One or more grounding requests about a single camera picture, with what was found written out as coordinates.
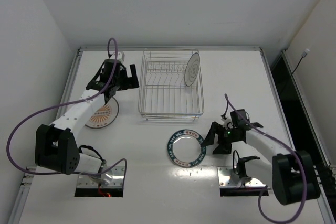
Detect dark green rimmed plate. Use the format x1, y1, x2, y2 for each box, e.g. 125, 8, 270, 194
166, 129, 207, 168

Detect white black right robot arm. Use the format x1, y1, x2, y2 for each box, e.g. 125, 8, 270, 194
201, 109, 321, 205

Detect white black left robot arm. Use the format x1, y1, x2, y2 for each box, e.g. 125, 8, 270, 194
35, 59, 139, 185

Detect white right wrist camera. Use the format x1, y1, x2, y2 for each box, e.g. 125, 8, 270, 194
223, 118, 234, 129

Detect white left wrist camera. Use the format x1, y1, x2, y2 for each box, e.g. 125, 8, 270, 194
117, 51, 125, 62

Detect steel wire dish rack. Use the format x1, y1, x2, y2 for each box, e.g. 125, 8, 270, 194
138, 49, 205, 122

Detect orange sunburst plate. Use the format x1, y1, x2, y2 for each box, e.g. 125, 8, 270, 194
85, 98, 119, 129

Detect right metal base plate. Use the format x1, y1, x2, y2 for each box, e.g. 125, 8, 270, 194
217, 166, 266, 189

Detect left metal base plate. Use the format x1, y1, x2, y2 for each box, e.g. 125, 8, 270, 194
76, 166, 125, 189

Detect aluminium table frame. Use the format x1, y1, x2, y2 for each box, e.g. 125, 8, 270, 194
7, 45, 336, 224

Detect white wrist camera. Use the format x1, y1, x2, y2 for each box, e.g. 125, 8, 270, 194
223, 118, 234, 129
117, 51, 125, 62

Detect metal base plate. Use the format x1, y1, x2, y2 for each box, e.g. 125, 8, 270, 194
76, 166, 125, 189
217, 166, 266, 189

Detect black cable with white plug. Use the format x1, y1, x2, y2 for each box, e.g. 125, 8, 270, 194
290, 48, 310, 77

